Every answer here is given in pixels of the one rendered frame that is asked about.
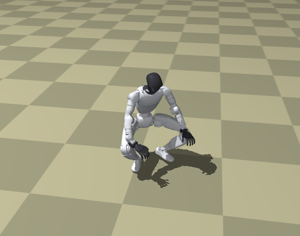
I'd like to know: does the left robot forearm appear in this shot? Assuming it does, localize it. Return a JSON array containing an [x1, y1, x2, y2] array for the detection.
[[175, 105, 186, 130]]

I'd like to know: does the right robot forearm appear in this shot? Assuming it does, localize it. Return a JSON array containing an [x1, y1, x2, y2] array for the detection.
[[124, 116, 136, 144]]

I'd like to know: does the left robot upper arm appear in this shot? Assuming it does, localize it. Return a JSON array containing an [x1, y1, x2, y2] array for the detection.
[[161, 86, 178, 115]]

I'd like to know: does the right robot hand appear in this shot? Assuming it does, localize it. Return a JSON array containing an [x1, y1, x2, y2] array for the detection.
[[128, 141, 150, 160]]

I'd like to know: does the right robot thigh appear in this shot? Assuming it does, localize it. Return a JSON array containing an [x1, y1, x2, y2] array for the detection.
[[121, 118, 139, 155]]

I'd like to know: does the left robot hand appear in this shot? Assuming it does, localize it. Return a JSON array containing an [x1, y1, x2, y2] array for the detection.
[[180, 129, 195, 146]]

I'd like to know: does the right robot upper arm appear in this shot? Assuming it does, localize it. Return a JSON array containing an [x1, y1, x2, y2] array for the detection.
[[124, 90, 140, 124]]

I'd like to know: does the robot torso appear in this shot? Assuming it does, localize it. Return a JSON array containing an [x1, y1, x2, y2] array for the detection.
[[136, 85, 163, 128]]

